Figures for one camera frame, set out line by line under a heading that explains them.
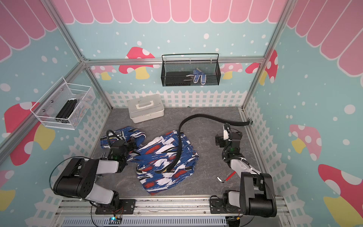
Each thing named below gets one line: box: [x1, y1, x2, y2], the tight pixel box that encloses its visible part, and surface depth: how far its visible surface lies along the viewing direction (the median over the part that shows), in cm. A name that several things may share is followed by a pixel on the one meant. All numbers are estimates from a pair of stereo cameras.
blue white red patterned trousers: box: [99, 126, 200, 196], surface depth 87 cm
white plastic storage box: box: [127, 93, 165, 124], surface depth 108 cm
